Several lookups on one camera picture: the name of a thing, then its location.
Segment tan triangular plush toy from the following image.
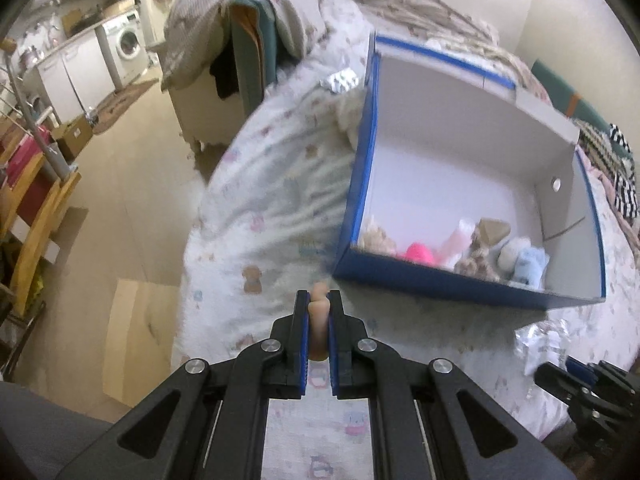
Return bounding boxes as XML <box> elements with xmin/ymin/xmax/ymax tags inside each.
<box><xmin>477</xmin><ymin>217</ymin><xmax>511</xmax><ymax>246</ymax></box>

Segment flat cardboard sheet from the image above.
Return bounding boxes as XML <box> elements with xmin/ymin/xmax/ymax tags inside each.
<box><xmin>102</xmin><ymin>280</ymin><xmax>181</xmax><ymax>408</ymax></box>

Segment clear plastic bag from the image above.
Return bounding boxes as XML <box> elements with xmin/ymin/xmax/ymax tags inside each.
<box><xmin>514</xmin><ymin>319</ymin><xmax>576</xmax><ymax>376</ymax></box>

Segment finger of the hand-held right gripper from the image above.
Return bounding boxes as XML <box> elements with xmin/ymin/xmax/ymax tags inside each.
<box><xmin>534</xmin><ymin>357</ymin><xmax>596</xmax><ymax>401</ymax></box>

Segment beige curly plush toy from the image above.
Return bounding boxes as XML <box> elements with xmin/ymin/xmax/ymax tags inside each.
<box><xmin>357</xmin><ymin>215</ymin><xmax>398</xmax><ymax>258</ymax></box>

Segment beige fringed blanket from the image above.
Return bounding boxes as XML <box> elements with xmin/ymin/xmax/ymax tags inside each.
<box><xmin>330</xmin><ymin>0</ymin><xmax>551</xmax><ymax>106</ymax></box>

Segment brown spotted plush toy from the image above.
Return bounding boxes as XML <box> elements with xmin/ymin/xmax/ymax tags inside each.
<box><xmin>455</xmin><ymin>225</ymin><xmax>503</xmax><ymax>281</ymax></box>

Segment black white striped cloth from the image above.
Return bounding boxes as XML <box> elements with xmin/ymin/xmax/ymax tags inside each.
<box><xmin>575</xmin><ymin>120</ymin><xmax>640</xmax><ymax>221</ymax></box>

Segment printed white bedsheet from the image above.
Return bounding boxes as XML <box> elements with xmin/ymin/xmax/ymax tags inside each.
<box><xmin>170</xmin><ymin>0</ymin><xmax>640</xmax><ymax>480</ymax></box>

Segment small brown cardboard box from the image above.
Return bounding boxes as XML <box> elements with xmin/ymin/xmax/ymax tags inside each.
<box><xmin>52</xmin><ymin>114</ymin><xmax>93</xmax><ymax>161</ymax></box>

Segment grey metal pole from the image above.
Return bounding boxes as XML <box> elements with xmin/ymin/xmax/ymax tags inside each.
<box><xmin>0</xmin><ymin>37</ymin><xmax>71</xmax><ymax>181</ymax></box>

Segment brown floor rug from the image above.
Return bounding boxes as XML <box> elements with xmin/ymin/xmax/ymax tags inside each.
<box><xmin>90</xmin><ymin>77</ymin><xmax>161</xmax><ymax>136</ymax></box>

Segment black hanging cloth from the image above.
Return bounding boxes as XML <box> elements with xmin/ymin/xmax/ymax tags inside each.
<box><xmin>210</xmin><ymin>45</ymin><xmax>241</xmax><ymax>101</ymax></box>

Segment green cushion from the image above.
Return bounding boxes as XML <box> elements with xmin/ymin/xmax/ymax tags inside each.
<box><xmin>530</xmin><ymin>57</ymin><xmax>616</xmax><ymax>136</ymax></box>

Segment silver blister pack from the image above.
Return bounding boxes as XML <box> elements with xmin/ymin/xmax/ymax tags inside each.
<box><xmin>320</xmin><ymin>69</ymin><xmax>361</xmax><ymax>93</ymax></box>

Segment white washing machine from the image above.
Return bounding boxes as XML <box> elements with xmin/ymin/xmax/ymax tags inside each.
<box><xmin>95</xmin><ymin>7</ymin><xmax>151</xmax><ymax>91</ymax></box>

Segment white bed frame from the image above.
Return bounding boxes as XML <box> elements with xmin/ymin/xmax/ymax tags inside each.
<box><xmin>170</xmin><ymin>60</ymin><xmax>251</xmax><ymax>153</ymax></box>

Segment pink storage box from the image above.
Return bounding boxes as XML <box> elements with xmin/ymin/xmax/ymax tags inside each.
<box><xmin>0</xmin><ymin>127</ymin><xmax>53</xmax><ymax>186</ymax></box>

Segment blue cardboard box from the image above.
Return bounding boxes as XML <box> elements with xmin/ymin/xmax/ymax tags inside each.
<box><xmin>332</xmin><ymin>30</ymin><xmax>608</xmax><ymax>311</ymax></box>

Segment small beige soft toy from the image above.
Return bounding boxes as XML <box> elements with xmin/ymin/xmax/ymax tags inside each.
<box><xmin>307</xmin><ymin>282</ymin><xmax>331</xmax><ymax>361</ymax></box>

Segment white plush toy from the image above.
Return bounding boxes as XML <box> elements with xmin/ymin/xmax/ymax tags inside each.
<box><xmin>497</xmin><ymin>236</ymin><xmax>531</xmax><ymax>271</ymax></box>

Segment cream fluffy plush toy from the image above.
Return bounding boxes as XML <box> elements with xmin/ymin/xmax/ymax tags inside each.
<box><xmin>335</xmin><ymin>92</ymin><xmax>366</xmax><ymax>148</ymax></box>

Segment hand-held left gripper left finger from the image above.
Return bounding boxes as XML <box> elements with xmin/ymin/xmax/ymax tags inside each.
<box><xmin>55</xmin><ymin>290</ymin><xmax>310</xmax><ymax>480</ymax></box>

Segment teal draped cloth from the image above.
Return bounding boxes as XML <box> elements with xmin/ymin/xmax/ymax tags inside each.
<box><xmin>230</xmin><ymin>0</ymin><xmax>281</xmax><ymax>106</ymax></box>

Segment light blue plush toy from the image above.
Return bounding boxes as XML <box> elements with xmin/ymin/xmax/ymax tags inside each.
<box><xmin>510</xmin><ymin>246</ymin><xmax>551</xmax><ymax>288</ymax></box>

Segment pale pink plush toy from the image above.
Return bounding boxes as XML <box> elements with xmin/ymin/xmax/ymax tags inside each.
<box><xmin>440</xmin><ymin>217</ymin><xmax>476</xmax><ymax>268</ymax></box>

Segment dark grey cloth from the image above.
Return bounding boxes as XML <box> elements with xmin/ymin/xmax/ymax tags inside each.
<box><xmin>0</xmin><ymin>380</ymin><xmax>116</xmax><ymax>480</ymax></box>

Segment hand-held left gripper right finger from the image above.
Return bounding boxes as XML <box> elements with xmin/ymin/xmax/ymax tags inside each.
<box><xmin>327</xmin><ymin>290</ymin><xmax>576</xmax><ymax>480</ymax></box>

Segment white kitchen cabinets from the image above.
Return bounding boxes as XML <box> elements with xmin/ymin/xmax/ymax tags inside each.
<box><xmin>22</xmin><ymin>27</ymin><xmax>116</xmax><ymax>126</ymax></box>

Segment wooden chair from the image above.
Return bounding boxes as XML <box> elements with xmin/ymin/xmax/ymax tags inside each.
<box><xmin>0</xmin><ymin>150</ymin><xmax>83</xmax><ymax>316</ymax></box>

